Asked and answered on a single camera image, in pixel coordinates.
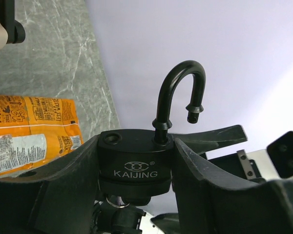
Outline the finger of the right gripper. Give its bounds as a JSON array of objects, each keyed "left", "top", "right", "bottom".
[{"left": 151, "top": 213, "right": 181, "bottom": 234}]

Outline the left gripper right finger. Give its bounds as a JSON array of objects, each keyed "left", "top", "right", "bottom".
[{"left": 172, "top": 139, "right": 293, "bottom": 234}]

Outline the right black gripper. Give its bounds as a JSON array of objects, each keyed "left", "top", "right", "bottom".
[{"left": 171, "top": 125, "right": 266, "bottom": 183}]

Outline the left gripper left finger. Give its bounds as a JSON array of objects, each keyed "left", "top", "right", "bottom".
[{"left": 0, "top": 136, "right": 99, "bottom": 234}]

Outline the black key bunch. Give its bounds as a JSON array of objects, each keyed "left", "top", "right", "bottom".
[{"left": 89, "top": 200, "right": 146, "bottom": 234}]

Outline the black Kaijing padlock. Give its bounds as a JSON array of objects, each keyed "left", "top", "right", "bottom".
[{"left": 97, "top": 60, "right": 206, "bottom": 208}]

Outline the orange kettle chip bag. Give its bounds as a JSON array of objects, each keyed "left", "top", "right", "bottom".
[{"left": 0, "top": 95, "right": 84, "bottom": 178}]

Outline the beige checkered three-tier shelf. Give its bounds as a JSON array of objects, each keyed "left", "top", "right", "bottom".
[{"left": 0, "top": 0, "right": 26, "bottom": 50}]

